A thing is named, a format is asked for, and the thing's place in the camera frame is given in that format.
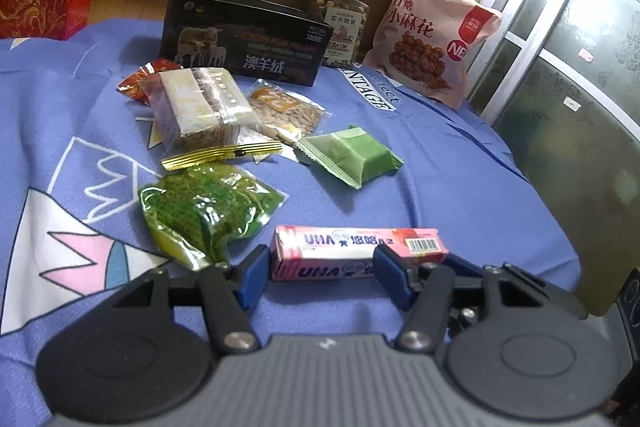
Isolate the green pickled vegetable packet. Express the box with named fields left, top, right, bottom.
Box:
left=137, top=163, right=288, bottom=270

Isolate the pink snack bag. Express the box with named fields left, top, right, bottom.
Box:
left=361, top=0, right=502, bottom=110

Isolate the clear nut snack packet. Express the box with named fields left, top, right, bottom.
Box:
left=245, top=79, right=326, bottom=145

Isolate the red snack packet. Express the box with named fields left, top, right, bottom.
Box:
left=117, top=58, right=183, bottom=105

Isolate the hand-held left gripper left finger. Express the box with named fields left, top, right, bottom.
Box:
left=107, top=244, right=272, bottom=354

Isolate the light green pastry packet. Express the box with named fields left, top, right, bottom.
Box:
left=295, top=124, right=405, bottom=190

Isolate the clear nut jar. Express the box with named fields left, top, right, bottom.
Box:
left=305, top=0, right=371, bottom=68

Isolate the clear cake packet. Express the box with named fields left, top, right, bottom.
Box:
left=137, top=67, right=263, bottom=152

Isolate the thin gold packet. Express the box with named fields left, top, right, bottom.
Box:
left=161, top=141, right=283, bottom=172

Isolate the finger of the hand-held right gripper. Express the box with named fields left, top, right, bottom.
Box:
left=442, top=252, right=590, bottom=322

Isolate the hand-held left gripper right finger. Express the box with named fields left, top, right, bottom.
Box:
left=374, top=244, right=531, bottom=354

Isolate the frosted glass sliding door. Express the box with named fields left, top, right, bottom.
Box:
left=465, top=0, right=640, bottom=315

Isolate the pink candy box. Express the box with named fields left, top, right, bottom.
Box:
left=270, top=225, right=449, bottom=283

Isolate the black cardboard box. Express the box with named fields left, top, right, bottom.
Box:
left=160, top=0, right=335, bottom=88

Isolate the blue printed cloth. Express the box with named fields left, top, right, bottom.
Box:
left=0, top=19, right=581, bottom=408

